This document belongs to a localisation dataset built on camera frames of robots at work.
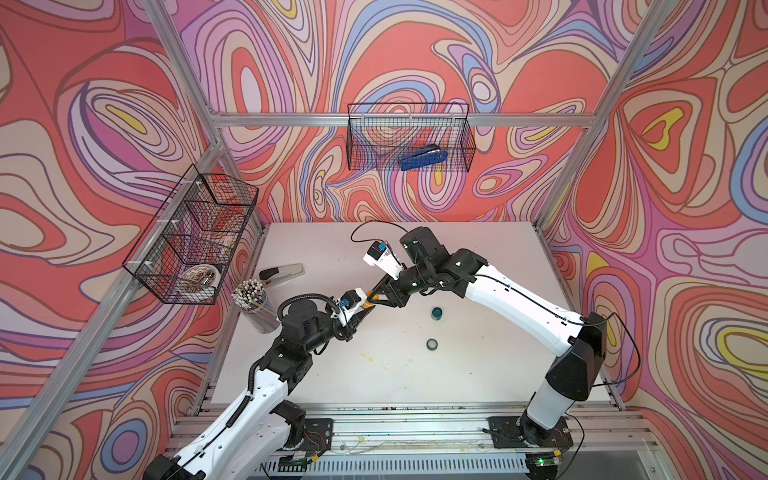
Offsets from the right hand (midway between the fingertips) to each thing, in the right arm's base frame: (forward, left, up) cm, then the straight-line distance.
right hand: (376, 302), depth 72 cm
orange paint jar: (-1, +2, 0) cm, 2 cm away
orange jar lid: (0, 0, +3) cm, 3 cm away
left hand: (+1, +2, -2) cm, 3 cm away
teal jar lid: (-1, -16, -23) cm, 28 cm away
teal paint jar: (+8, -18, -22) cm, 30 cm away
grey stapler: (+23, +34, -18) cm, 45 cm away
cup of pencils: (+6, +34, -4) cm, 34 cm away
